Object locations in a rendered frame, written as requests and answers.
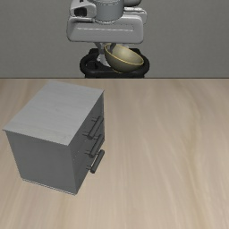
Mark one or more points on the grey cabinet with drawers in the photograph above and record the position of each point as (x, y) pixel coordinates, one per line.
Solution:
(53, 119)

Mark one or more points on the beige porcelain bowl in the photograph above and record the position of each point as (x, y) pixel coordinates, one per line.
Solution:
(122, 58)

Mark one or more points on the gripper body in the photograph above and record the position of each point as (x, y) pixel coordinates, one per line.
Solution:
(104, 31)

